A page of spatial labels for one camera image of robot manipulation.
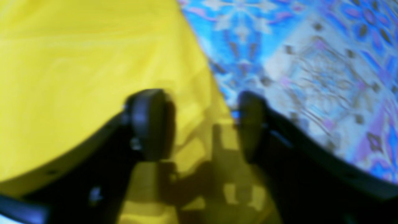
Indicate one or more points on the patterned blue tablecloth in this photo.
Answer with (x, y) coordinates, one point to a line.
(330, 65)

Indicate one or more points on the yellow T-shirt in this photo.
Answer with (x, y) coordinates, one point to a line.
(67, 65)

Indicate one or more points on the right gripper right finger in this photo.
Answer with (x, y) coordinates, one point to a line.
(308, 184)

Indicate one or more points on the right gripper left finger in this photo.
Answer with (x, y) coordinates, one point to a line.
(87, 185)

